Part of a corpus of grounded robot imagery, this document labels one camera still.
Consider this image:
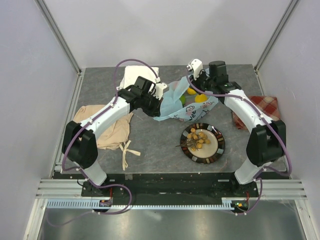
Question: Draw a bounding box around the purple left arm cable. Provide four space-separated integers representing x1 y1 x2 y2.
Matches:
61 58 161 173

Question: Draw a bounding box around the red plaid cloth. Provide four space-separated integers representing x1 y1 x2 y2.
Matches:
232 95 281 130

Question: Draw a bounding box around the aluminium frame rail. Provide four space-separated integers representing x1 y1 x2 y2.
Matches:
35 179 307 200

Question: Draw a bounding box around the white slotted cable duct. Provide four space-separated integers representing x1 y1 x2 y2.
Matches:
46 197 250 210

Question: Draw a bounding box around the beige crumpled cloth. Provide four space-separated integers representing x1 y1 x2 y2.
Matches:
73 104 141 171

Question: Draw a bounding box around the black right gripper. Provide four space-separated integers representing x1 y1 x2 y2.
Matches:
189 69 216 96

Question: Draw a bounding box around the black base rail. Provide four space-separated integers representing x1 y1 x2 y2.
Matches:
81 172 259 199

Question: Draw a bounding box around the light blue plastic bag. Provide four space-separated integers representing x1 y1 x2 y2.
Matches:
153 76 218 122

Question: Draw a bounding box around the dark rimmed beige plate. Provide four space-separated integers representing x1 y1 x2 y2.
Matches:
178 123 225 165

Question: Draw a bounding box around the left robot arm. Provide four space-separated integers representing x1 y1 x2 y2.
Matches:
61 76 168 197

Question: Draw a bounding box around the yellow fake lemon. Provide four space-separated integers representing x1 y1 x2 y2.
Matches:
194 94 208 103

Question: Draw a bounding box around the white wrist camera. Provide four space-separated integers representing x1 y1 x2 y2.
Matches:
150 77 168 100
186 58 203 79

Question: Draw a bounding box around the white folded cloth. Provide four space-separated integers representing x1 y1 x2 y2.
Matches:
117 65 160 90

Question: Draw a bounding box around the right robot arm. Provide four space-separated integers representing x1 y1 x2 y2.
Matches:
187 59 287 197

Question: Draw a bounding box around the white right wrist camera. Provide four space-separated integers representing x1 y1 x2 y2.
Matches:
186 58 203 79

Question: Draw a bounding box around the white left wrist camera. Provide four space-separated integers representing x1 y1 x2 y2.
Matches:
150 77 168 100

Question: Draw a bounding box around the yellow fake berry bunch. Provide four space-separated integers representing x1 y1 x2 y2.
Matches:
177 127 211 152

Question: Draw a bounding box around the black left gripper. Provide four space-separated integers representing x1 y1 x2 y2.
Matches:
140 92 164 118

